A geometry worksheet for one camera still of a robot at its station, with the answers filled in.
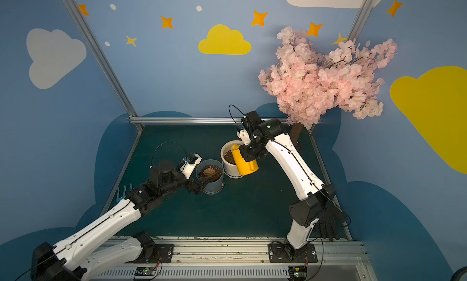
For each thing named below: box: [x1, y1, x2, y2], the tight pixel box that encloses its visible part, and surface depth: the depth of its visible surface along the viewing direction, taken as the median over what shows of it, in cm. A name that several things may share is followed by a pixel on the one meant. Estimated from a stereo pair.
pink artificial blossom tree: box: [258, 26, 398, 145], surface depth 69 cm
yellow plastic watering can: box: [231, 144, 260, 176], surface depth 80 cm
